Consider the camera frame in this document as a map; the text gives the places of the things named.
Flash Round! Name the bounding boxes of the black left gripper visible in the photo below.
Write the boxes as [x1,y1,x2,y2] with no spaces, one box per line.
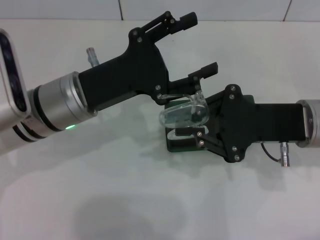
[78,11,220,113]

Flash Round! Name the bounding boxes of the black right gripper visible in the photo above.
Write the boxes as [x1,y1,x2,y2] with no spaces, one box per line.
[174,84,307,164]

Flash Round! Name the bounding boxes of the green glasses case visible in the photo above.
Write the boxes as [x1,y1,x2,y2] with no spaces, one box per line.
[163,94,256,153]

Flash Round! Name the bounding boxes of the clear white glasses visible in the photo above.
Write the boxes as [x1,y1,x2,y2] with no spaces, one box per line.
[158,91,210,141]

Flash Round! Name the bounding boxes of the silver connector stub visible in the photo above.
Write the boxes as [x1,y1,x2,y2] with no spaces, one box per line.
[85,47,100,68]

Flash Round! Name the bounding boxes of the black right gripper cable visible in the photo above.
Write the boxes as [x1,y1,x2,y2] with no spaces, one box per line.
[261,141,292,167]

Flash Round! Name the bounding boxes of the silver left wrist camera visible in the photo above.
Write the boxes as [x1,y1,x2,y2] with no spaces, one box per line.
[0,28,31,118]

